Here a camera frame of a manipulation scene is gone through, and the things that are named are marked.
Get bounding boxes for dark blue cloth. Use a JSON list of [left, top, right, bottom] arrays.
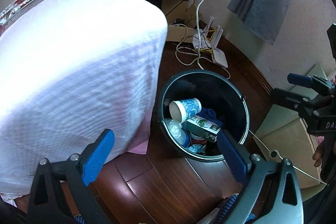
[[198, 108, 223, 128]]

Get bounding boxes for green white carton box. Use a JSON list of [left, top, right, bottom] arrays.
[[183, 115, 222, 143]]

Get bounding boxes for clear plastic bag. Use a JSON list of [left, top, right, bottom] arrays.
[[165, 119, 191, 148]]

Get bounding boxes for blue patterned paper cup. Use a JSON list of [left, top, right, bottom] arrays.
[[169, 98, 202, 124]]

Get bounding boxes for light blue wrapper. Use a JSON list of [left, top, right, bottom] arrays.
[[187, 144, 206, 154]]

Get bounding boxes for red paper cup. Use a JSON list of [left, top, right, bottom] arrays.
[[190, 133, 207, 145]]

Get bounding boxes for black trash bucket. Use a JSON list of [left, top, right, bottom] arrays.
[[157, 69, 249, 163]]

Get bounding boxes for person's right hand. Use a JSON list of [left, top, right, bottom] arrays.
[[312, 137, 325, 167]]

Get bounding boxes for blue striped slipper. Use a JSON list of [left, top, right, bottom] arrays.
[[214, 193, 239, 224]]

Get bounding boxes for white power adapter box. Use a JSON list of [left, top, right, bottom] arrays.
[[212, 48, 228, 69]]

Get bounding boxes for white wifi router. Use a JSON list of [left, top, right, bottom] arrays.
[[192, 16, 223, 51]]

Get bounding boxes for cardboard box under bed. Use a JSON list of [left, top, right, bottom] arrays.
[[161, 0, 197, 43]]

